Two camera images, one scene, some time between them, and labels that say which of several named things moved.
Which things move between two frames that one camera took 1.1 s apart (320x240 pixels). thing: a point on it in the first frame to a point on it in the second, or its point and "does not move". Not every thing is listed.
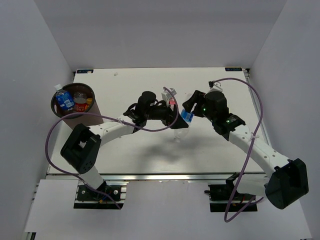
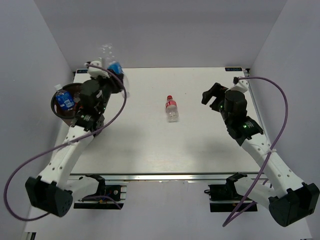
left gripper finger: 179,122 to 116,84
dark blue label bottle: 65,99 does not move
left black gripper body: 160,113 to 107,89
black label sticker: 84,71 does not move
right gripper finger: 197,98 to 217,90
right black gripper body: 204,111 to 225,115
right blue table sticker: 232,69 does not move
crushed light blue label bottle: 180,134 to 115,67
